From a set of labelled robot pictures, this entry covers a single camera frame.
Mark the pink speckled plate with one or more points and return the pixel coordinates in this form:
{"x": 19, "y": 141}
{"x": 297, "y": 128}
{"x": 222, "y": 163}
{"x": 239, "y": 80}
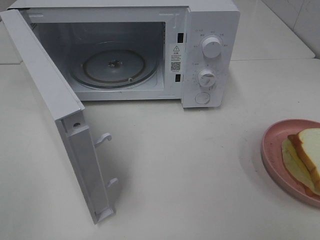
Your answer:
{"x": 271, "y": 153}

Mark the white warning label sticker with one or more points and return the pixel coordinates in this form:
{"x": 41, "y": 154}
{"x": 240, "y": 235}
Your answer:
{"x": 176, "y": 57}

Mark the white microwave oven body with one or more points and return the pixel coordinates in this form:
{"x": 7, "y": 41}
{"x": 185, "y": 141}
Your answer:
{"x": 60, "y": 25}

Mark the white upper power knob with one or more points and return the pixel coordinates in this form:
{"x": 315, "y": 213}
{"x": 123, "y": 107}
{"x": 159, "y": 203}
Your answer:
{"x": 211, "y": 47}

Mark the white round door button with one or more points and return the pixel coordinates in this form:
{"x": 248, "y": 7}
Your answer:
{"x": 202, "y": 98}

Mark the white microwave door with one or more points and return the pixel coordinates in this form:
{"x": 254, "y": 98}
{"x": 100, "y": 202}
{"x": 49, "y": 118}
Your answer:
{"x": 67, "y": 112}

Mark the white timer knob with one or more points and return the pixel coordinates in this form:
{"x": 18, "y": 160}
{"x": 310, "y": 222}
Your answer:
{"x": 206, "y": 78}

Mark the toy bread cheese sandwich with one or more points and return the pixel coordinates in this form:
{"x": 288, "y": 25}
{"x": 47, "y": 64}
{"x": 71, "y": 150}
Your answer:
{"x": 301, "y": 158}

